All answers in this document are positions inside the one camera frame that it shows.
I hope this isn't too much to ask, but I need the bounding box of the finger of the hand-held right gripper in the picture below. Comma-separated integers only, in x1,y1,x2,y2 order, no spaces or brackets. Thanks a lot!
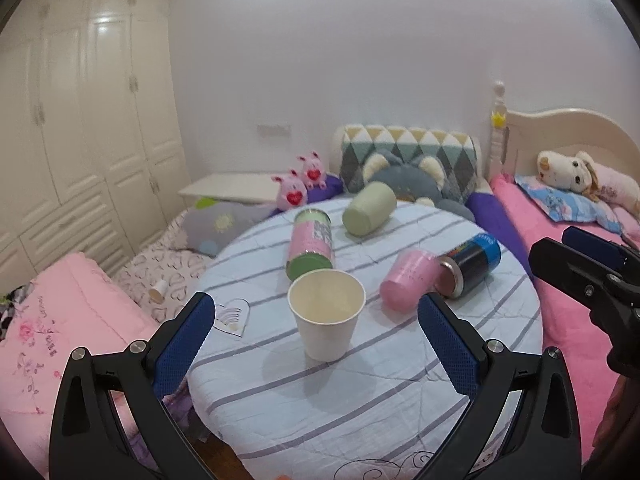
528,237,626,313
561,226,640,283

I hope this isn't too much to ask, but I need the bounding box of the white paper cup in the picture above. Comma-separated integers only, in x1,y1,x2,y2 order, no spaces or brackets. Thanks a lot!
288,269,367,362

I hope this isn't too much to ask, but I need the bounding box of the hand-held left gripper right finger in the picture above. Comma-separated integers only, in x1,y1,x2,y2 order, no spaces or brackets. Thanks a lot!
417,292,583,480

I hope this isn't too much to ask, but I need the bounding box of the green plastic cup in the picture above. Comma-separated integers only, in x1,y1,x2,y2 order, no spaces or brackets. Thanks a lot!
342,181,398,237

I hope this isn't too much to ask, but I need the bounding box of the pink floral quilt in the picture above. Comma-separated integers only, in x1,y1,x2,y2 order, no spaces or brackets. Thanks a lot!
0,252,197,480

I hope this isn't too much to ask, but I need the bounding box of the blue printed pillow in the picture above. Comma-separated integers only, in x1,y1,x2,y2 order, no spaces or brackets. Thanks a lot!
514,173,624,234

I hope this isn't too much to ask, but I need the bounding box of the round table with striped cloth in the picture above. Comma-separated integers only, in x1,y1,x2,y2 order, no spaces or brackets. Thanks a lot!
186,197,545,480

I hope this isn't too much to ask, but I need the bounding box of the black and white cloth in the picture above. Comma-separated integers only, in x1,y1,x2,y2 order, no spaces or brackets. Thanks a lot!
0,284,27,342

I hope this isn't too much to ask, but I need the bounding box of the pink and green can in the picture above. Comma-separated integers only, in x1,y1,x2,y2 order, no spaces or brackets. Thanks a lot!
285,207,335,281

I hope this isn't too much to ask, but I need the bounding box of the pink bed sheet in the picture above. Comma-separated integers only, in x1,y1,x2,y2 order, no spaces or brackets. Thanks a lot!
489,174,640,463

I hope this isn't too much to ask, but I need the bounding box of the white wardrobe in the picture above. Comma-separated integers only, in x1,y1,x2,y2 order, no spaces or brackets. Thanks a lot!
0,0,192,303

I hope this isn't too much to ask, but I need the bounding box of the pink plastic cup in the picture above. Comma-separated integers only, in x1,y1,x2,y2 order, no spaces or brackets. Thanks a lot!
379,248,442,312

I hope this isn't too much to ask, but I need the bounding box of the grey bear plush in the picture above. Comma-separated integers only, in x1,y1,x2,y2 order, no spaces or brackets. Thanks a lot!
359,153,476,222

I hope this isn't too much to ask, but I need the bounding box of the white low table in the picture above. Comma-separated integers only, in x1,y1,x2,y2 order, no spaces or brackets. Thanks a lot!
178,173,284,206

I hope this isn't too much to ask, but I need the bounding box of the grey flower pillow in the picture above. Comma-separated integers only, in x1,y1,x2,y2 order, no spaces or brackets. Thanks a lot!
180,198,274,257

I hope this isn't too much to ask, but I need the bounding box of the person's right forearm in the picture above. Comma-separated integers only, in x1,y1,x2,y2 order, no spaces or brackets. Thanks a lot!
591,374,640,467

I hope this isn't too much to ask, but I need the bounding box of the dark blue can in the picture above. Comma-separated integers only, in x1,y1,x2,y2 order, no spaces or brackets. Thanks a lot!
433,233,502,299

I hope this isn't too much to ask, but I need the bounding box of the white plush dog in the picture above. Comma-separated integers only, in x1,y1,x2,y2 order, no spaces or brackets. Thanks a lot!
537,150,609,197

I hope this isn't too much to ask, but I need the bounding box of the cream bed headboard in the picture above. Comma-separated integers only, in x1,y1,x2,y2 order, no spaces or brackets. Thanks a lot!
482,80,640,182

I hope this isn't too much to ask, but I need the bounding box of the triangle-patterned cushion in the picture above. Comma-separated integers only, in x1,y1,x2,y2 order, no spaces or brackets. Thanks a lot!
332,124,484,202

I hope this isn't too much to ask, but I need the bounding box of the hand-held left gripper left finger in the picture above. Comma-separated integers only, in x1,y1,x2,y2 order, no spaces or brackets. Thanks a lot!
48,291,221,480

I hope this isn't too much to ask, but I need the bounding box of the pink plush toy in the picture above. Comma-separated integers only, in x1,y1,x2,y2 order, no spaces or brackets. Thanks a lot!
271,168,307,211
297,151,330,191

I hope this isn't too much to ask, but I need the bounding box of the heart-patterned bed sheet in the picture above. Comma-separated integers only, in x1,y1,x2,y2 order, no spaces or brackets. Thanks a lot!
112,209,212,322

